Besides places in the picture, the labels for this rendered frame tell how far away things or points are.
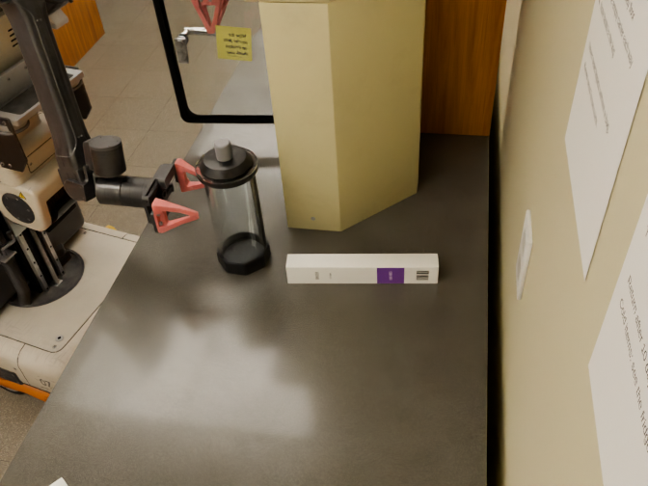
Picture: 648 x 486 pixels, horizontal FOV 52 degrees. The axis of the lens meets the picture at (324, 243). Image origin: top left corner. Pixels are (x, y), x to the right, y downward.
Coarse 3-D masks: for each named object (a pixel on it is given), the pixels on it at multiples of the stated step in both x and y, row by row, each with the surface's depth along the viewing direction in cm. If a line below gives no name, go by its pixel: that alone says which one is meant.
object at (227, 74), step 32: (192, 0) 136; (224, 0) 135; (192, 32) 141; (224, 32) 140; (256, 32) 139; (192, 64) 146; (224, 64) 145; (256, 64) 145; (192, 96) 152; (224, 96) 151; (256, 96) 150
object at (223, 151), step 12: (216, 144) 111; (228, 144) 110; (204, 156) 113; (216, 156) 112; (228, 156) 111; (240, 156) 113; (204, 168) 112; (216, 168) 111; (228, 168) 110; (240, 168) 111
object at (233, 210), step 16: (256, 160) 114; (240, 176) 111; (208, 192) 114; (224, 192) 112; (240, 192) 113; (224, 208) 115; (240, 208) 115; (256, 208) 119; (224, 224) 118; (240, 224) 117; (256, 224) 120; (224, 240) 121; (240, 240) 120; (256, 240) 122; (224, 256) 124; (240, 256) 123; (256, 256) 124
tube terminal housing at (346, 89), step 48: (288, 0) 102; (336, 0) 102; (384, 0) 107; (288, 48) 107; (336, 48) 107; (384, 48) 113; (288, 96) 114; (336, 96) 112; (384, 96) 119; (288, 144) 120; (336, 144) 119; (384, 144) 126; (288, 192) 128; (336, 192) 126; (384, 192) 134
